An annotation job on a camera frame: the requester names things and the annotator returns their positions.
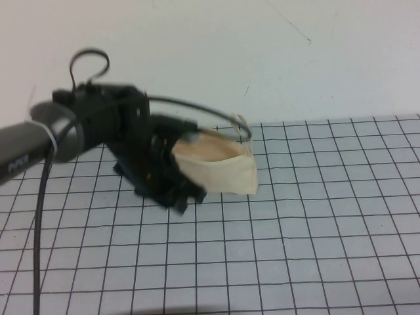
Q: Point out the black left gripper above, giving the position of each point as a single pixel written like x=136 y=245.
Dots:
x=147 y=170

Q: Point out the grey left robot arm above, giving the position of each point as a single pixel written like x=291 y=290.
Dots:
x=29 y=147

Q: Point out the cream fabric pencil case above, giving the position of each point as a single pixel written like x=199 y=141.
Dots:
x=229 y=174

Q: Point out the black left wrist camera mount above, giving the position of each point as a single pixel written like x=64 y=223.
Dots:
x=111 y=111

